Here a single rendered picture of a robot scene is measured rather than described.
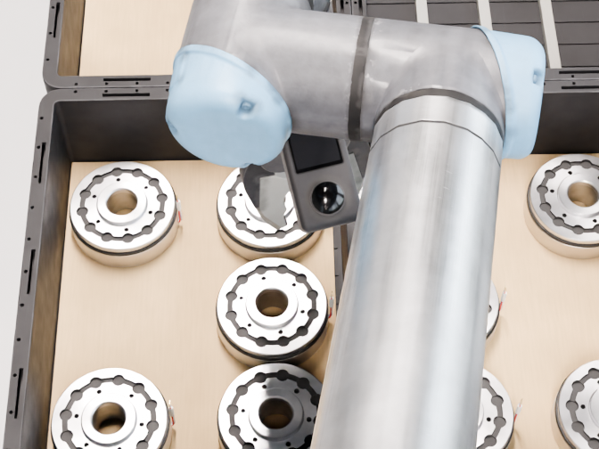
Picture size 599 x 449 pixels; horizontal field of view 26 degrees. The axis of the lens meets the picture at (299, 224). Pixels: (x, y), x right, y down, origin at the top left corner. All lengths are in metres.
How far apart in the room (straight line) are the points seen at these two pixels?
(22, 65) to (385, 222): 0.98
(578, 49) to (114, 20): 0.50
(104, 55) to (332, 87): 0.68
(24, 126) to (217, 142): 0.77
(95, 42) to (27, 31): 0.21
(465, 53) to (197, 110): 0.16
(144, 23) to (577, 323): 0.56
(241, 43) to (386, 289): 0.21
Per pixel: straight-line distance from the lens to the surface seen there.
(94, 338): 1.22
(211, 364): 1.20
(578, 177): 1.28
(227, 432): 1.14
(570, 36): 1.44
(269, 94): 0.75
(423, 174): 0.68
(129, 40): 1.42
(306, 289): 1.20
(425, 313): 0.61
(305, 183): 0.93
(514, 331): 1.23
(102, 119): 1.27
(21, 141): 1.52
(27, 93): 1.56
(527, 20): 1.45
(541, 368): 1.22
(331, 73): 0.75
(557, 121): 1.30
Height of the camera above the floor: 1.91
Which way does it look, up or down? 58 degrees down
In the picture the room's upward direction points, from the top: straight up
